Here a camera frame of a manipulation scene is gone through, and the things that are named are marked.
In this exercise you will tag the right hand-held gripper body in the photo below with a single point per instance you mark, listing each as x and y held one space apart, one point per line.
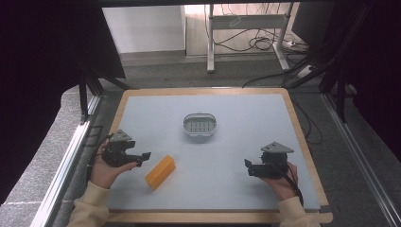
275 162

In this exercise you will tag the black curtain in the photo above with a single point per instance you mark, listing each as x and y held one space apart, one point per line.
38 78
375 63

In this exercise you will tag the black metal stand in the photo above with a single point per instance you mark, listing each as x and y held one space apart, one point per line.
84 97
340 94

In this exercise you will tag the light grey table mat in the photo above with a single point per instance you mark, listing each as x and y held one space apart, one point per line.
214 176

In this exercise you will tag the white board panel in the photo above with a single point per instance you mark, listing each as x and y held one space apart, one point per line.
145 30

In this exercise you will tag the white metal desk frame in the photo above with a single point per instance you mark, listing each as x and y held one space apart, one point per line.
246 22

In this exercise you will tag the orange rectangular block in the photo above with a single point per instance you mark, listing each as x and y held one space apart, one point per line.
160 172

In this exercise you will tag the person's left hand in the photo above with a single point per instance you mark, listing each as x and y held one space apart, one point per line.
104 173

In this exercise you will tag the person's right hand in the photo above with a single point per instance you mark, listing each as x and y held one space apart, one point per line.
283 187

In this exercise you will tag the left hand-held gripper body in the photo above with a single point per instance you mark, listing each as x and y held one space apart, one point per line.
116 150

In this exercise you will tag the white power strip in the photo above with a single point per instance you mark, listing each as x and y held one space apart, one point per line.
304 71

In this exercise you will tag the silver aluminium rail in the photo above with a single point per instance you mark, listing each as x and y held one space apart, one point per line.
60 176
359 157

